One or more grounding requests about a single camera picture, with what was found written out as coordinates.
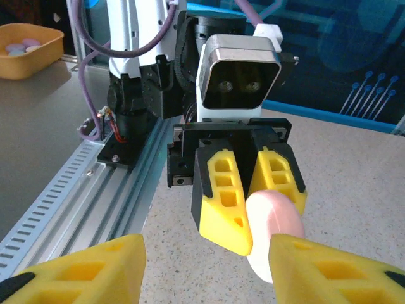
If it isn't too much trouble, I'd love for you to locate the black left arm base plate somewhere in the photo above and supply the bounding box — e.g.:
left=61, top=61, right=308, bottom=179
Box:
left=96, top=129, right=156, bottom=167

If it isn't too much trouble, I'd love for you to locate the slotted grey cable duct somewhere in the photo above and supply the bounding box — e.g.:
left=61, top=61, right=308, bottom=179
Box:
left=0, top=139, right=107, bottom=276

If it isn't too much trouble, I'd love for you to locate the yellow plastic tray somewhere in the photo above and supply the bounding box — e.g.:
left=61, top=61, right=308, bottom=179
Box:
left=0, top=23, right=65, bottom=80

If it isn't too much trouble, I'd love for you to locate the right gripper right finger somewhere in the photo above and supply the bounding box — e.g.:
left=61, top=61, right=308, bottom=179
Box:
left=268, top=233, right=405, bottom=304

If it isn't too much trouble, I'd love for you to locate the aluminium mounting rail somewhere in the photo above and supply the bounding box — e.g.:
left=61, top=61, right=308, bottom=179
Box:
left=0, top=117, right=181, bottom=286

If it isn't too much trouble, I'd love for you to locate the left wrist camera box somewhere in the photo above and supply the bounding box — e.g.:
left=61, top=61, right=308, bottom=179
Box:
left=195, top=23, right=300, bottom=120

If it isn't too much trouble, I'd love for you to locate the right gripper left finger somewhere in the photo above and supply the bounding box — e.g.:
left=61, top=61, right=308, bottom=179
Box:
left=0, top=233, right=147, bottom=304

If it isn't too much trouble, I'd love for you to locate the pink earbud charging case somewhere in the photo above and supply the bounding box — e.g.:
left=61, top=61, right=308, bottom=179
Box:
left=245, top=189, right=306, bottom=285

